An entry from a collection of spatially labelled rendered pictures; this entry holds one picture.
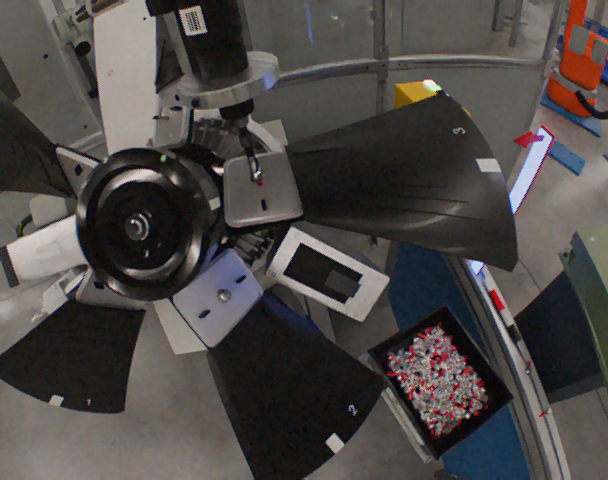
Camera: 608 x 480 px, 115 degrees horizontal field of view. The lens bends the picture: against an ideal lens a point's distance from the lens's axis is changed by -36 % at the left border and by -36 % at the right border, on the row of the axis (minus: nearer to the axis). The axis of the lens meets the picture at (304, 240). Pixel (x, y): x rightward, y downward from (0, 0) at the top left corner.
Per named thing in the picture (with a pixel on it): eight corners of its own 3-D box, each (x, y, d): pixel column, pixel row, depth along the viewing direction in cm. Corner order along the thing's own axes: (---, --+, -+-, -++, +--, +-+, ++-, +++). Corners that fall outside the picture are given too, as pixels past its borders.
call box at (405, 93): (391, 121, 67) (394, 82, 59) (427, 116, 67) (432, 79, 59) (422, 161, 58) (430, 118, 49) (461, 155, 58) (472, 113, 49)
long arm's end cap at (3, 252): (43, 232, 45) (4, 245, 34) (54, 266, 47) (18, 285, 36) (34, 235, 45) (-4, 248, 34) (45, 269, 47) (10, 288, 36)
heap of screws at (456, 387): (374, 363, 51) (377, 357, 47) (435, 324, 53) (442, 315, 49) (428, 449, 40) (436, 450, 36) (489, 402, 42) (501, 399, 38)
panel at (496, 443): (385, 296, 131) (409, 190, 78) (388, 295, 131) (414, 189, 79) (444, 474, 82) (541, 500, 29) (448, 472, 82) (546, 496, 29)
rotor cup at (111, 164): (109, 190, 31) (37, 203, 18) (204, 118, 30) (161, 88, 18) (172, 290, 34) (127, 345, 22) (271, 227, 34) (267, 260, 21)
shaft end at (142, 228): (120, 222, 20) (117, 224, 20) (139, 207, 20) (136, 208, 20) (134, 245, 21) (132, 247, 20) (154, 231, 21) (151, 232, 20)
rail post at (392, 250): (377, 300, 143) (399, 181, 81) (384, 298, 144) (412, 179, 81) (379, 308, 141) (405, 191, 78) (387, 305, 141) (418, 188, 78)
